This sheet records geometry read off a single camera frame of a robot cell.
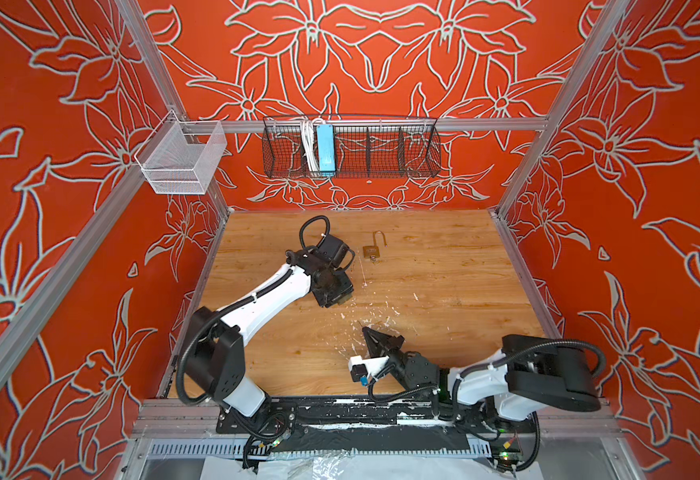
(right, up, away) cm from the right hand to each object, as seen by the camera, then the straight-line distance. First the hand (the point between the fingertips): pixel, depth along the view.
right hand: (365, 325), depth 75 cm
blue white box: (-11, +50, +15) cm, 53 cm away
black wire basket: (-4, +53, +24) cm, 58 cm away
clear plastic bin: (-58, +49, +20) cm, 79 cm away
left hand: (-4, +7, +7) cm, 11 cm away
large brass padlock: (+5, +18, +32) cm, 37 cm away
